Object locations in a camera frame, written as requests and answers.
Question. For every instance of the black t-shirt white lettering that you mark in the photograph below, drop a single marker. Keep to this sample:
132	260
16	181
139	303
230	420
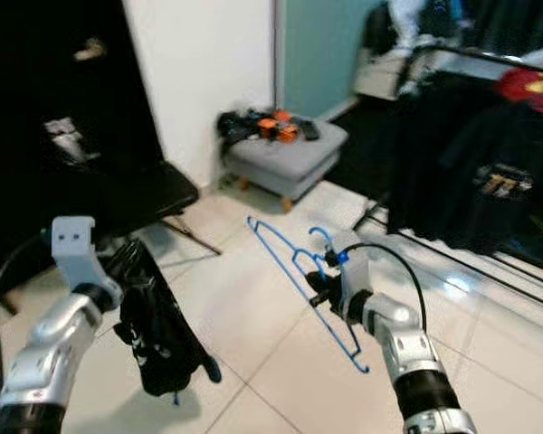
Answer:
163	334

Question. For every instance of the red blanket with yellow print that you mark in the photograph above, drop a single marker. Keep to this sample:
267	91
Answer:
520	90

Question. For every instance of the black hanging bag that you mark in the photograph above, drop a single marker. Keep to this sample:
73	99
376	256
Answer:
378	32

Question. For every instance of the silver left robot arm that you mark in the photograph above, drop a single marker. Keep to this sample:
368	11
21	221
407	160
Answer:
50	353

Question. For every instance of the white black handheld controller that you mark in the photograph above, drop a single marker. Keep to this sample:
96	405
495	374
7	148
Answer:
68	140

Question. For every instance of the white desk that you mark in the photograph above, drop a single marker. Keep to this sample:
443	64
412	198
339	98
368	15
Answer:
376	81

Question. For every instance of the orange black tools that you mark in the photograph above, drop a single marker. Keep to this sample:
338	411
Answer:
271	127

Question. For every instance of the black folding chair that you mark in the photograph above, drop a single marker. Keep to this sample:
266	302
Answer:
167	190

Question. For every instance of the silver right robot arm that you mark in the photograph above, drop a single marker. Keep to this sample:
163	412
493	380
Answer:
394	325

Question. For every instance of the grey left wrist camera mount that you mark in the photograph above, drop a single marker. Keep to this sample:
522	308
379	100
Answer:
72	240

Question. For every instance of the black metal clothes rack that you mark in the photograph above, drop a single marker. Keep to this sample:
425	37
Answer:
462	52

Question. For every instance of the black door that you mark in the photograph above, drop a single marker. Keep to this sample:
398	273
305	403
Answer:
27	90

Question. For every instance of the black backpack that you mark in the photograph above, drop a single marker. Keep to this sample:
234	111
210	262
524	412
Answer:
442	16

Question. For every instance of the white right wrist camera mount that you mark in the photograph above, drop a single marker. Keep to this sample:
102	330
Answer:
348	271

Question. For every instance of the dark curtains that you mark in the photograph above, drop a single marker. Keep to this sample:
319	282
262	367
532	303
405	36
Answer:
516	23

